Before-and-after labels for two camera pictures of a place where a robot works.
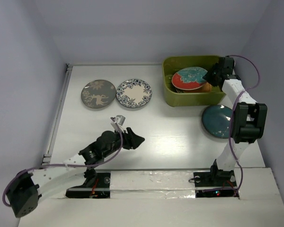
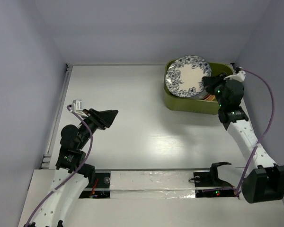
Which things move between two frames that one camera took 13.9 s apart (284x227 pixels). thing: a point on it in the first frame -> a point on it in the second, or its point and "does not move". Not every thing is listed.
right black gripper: [208, 75] -> [209, 82]
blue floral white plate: [134, 93] -> [184, 75]
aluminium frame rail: [46, 158] does not move
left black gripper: [130, 140] -> [102, 119]
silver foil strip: [152, 184] does not move
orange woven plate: [206, 88] -> [209, 97]
